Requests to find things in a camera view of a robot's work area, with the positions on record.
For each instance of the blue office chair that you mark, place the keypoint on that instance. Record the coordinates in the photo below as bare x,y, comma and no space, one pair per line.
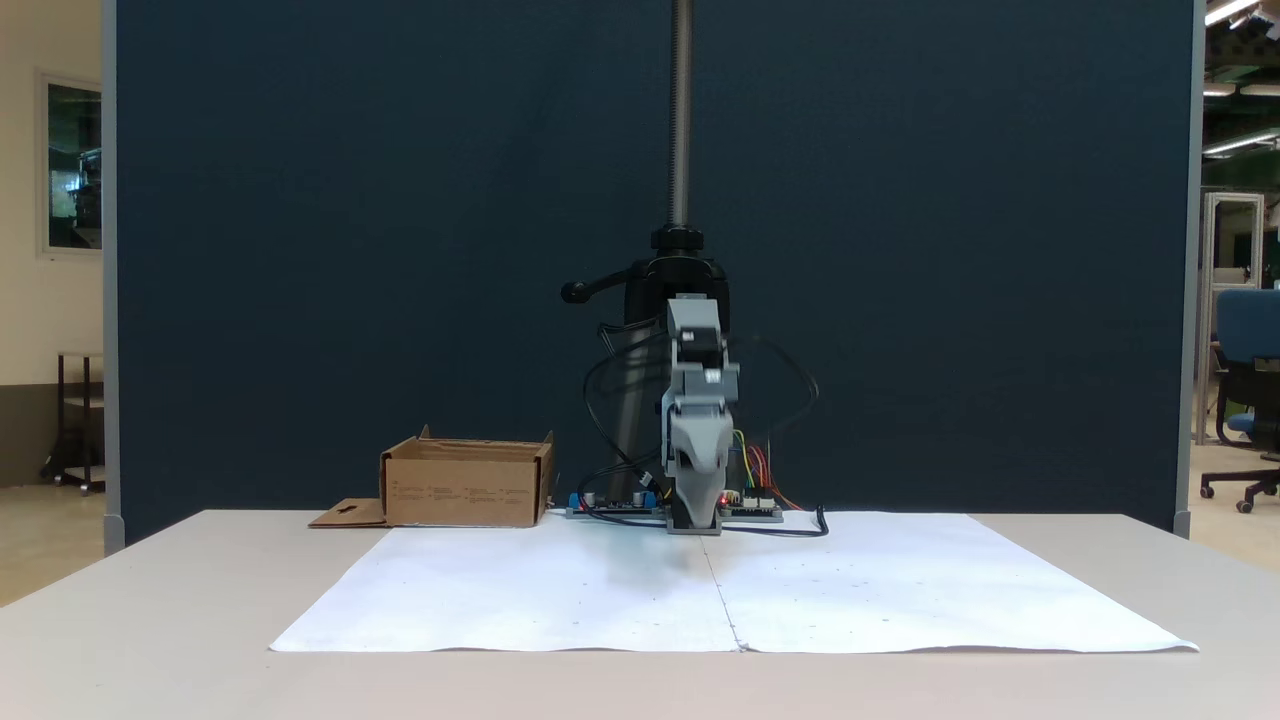
1245,330

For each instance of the white framed window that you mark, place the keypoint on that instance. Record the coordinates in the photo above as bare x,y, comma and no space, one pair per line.
75,160

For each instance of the black stand with threaded pole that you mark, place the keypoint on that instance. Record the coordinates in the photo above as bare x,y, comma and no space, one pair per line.
680,120

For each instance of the ceiling strip light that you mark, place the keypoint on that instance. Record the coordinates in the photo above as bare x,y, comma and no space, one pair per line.
1240,142
1228,10

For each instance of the blue circuit board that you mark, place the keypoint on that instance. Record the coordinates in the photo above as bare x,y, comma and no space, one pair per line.
615,503

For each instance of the brown cardboard box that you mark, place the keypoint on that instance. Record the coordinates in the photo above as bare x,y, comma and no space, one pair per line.
460,490

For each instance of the white paper sheet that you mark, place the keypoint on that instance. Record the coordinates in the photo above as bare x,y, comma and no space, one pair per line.
520,590
950,590

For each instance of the dark blue partition panel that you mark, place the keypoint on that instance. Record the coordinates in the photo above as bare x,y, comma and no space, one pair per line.
300,250

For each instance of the black metal cart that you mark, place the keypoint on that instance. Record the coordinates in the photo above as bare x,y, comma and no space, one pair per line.
72,400

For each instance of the circuit board with red LED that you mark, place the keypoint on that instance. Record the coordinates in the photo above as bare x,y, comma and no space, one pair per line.
752,510

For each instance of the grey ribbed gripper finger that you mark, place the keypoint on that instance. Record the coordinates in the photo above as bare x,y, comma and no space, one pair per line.
698,440

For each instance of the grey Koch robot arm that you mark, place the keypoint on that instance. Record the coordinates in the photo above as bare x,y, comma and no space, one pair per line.
693,330

